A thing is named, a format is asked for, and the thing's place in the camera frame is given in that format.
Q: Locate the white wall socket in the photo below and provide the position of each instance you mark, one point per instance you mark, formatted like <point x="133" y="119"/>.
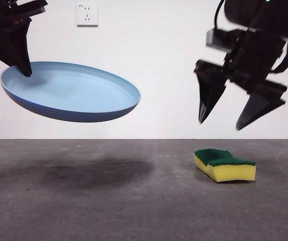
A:
<point x="87" y="15"/>

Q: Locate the light blue round plate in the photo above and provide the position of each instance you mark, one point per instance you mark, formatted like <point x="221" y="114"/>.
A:
<point x="83" y="88"/>

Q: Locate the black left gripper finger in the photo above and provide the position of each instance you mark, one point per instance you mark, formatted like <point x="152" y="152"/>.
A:
<point x="10" y="45"/>

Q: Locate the green and yellow sponge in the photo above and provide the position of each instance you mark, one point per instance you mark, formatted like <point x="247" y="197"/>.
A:
<point x="224" y="170"/>

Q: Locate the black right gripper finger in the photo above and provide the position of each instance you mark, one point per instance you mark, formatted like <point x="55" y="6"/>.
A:
<point x="209" y="98"/>
<point x="256" y="108"/>

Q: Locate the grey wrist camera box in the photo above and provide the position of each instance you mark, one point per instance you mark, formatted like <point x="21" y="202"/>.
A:
<point x="219" y="39"/>

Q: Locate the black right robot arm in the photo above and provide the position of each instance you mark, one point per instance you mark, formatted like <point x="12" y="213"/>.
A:
<point x="246" y="10"/>

